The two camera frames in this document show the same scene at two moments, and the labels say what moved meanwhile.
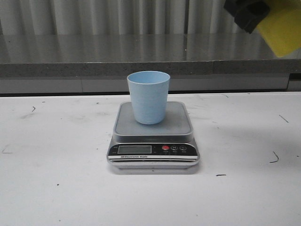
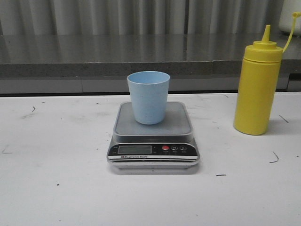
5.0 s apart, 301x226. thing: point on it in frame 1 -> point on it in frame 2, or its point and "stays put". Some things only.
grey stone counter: x=102 y=62 stays put
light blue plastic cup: x=149 y=92 stays put
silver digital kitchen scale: x=169 y=145 stays put
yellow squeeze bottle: x=281 y=27 -> x=258 y=81
